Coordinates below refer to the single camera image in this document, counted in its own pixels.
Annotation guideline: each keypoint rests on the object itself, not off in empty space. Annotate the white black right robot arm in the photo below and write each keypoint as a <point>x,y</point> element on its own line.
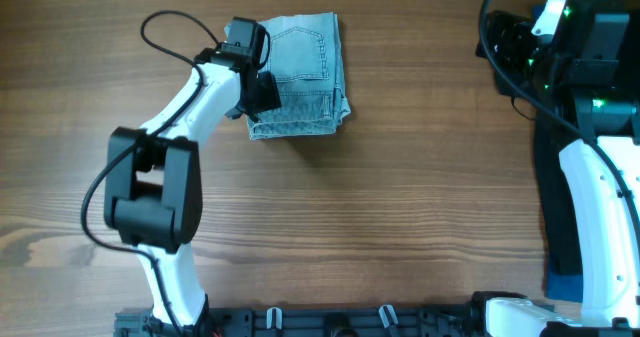
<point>603,179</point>

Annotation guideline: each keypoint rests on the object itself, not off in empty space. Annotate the black folded garment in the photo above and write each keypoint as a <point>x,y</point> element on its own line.
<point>587,74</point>

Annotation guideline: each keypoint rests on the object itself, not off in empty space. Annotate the blue cloth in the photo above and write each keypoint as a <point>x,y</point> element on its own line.
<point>563,271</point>

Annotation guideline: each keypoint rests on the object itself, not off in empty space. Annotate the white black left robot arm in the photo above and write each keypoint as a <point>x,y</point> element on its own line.
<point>153,190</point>

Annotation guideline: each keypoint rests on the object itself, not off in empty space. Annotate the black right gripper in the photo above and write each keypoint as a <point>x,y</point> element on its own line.
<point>515,30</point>

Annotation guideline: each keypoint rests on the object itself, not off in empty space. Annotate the light blue denim shorts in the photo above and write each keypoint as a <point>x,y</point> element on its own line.
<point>304,54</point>

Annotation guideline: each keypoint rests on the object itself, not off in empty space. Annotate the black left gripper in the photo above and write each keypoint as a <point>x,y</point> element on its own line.
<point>270,99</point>

